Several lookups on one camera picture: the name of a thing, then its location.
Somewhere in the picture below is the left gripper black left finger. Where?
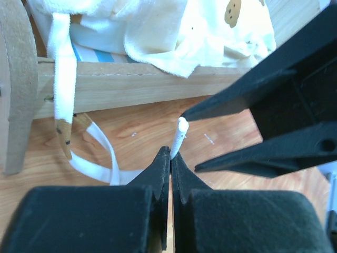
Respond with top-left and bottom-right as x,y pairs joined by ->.
1,147 -> 170,252

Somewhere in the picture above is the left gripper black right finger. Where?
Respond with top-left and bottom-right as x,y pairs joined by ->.
171,154 -> 333,252

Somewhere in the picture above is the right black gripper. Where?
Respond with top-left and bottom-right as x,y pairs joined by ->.
181,5 -> 336,178

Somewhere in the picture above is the large bear print cushion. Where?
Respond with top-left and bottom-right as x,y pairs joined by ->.
30,1 -> 276,185

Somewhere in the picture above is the wooden pet bed frame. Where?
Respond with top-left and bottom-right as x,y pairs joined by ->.
1,1 -> 322,175

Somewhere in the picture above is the blue white striped mattress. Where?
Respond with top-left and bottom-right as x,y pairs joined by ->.
72,43 -> 137,63

